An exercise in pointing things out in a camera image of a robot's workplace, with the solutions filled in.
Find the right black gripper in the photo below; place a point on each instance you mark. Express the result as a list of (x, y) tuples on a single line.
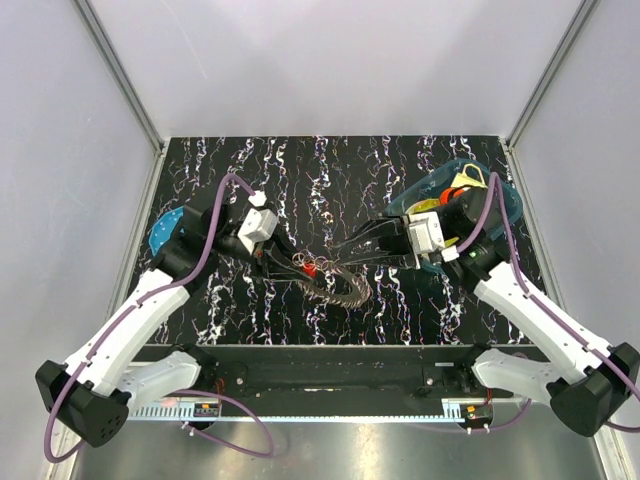
[(394, 241)]

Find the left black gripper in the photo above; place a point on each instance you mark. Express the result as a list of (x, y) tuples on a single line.
[(267, 258)]

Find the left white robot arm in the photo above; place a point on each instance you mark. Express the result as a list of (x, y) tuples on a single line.
[(91, 392)]

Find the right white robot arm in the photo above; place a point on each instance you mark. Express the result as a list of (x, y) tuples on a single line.
[(584, 379)]

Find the yellow plate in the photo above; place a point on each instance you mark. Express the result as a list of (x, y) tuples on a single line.
[(423, 206)]

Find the orange plastic cup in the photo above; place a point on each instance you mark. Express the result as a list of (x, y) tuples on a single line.
[(452, 192)]

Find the yellow toy handbag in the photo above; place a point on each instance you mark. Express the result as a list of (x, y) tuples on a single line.
[(469, 176)]

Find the teal plastic tray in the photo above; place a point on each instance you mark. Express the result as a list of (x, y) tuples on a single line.
[(434, 183)]

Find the blue dotted plate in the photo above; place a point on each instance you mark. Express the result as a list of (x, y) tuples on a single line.
[(163, 228)]

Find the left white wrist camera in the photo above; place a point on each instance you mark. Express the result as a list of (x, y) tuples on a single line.
[(258, 226)]

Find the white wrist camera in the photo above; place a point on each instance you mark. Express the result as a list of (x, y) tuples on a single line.
[(425, 233), (258, 226)]

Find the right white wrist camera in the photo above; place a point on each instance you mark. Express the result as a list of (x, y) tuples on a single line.
[(425, 233)]

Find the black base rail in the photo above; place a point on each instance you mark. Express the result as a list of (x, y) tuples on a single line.
[(242, 371)]

